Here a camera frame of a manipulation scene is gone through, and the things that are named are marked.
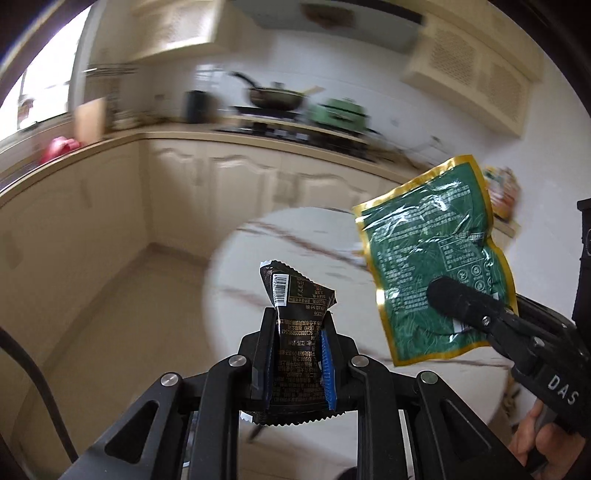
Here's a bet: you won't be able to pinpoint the black electric kettle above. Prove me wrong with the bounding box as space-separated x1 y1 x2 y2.
182 90 212 124

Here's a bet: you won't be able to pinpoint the green gold snack bag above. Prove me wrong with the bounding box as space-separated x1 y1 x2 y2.
353 155 517 367

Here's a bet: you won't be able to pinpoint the wooden cutting board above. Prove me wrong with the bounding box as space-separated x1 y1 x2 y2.
73 98 107 146

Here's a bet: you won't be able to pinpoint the black wok with lid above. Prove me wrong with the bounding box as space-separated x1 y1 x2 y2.
228 71 325 112

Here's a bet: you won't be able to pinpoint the hanging utensil rack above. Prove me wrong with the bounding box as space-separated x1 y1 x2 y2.
82 64 139 121

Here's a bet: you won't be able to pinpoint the black gas stove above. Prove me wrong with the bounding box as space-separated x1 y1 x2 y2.
215 122 377 163

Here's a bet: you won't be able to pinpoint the black snack wrapper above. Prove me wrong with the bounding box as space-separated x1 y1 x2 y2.
249 260 342 427

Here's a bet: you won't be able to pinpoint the upper cream cabinets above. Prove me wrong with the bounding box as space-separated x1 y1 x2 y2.
87 0 546 137

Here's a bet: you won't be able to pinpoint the lower cream cabinets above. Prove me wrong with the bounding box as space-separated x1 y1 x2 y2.
1 131 412 367

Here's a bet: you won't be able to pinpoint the round white marble table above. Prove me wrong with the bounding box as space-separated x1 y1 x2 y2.
202 207 509 423

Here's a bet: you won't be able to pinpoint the kitchen window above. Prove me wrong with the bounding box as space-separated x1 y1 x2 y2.
1 7 91 140

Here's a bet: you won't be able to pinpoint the black range hood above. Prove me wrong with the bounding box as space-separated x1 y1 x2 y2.
235 0 423 53

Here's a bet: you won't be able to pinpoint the cluster of condiment bottles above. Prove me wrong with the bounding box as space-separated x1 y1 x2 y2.
483 166 521 222

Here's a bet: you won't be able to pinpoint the cream cabinets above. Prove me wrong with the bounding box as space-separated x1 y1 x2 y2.
87 0 546 137
1 131 412 367

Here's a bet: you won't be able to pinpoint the green electric cooker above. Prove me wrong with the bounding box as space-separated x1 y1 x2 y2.
308 98 369 136

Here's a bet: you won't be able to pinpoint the person's right hand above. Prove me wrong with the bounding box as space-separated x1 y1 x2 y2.
508 400 587 479

